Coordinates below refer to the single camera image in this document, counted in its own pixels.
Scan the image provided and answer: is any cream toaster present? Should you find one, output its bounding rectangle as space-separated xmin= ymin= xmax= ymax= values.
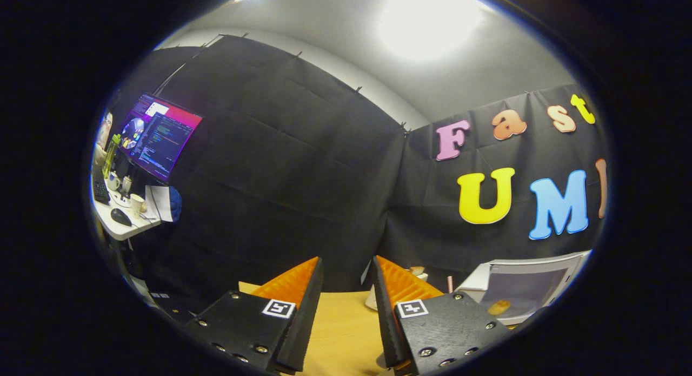
xmin=365 ymin=266 xmax=429 ymax=312

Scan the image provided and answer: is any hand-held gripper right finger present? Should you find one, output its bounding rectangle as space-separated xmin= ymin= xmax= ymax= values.
xmin=370 ymin=255 xmax=511 ymax=375

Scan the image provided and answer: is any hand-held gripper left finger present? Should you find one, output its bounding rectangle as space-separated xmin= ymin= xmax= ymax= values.
xmin=181 ymin=257 xmax=324 ymax=374

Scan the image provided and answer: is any white office desk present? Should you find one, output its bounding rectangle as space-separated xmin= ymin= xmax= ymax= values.
xmin=92 ymin=170 xmax=163 ymax=241

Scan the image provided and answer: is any sheet of white paper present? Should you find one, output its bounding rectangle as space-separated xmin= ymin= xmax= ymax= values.
xmin=145 ymin=185 xmax=174 ymax=222

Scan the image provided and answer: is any green bottle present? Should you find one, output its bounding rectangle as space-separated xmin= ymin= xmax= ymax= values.
xmin=103 ymin=134 xmax=121 ymax=179

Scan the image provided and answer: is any computer monitor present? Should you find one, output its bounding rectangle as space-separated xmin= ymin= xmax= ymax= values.
xmin=116 ymin=93 xmax=203 ymax=183

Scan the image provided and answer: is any white microwave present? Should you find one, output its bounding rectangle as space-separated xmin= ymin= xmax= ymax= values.
xmin=456 ymin=250 xmax=593 ymax=327

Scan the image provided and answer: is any ceiling light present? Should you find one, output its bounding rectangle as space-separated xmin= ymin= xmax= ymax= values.
xmin=378 ymin=0 xmax=487 ymax=60

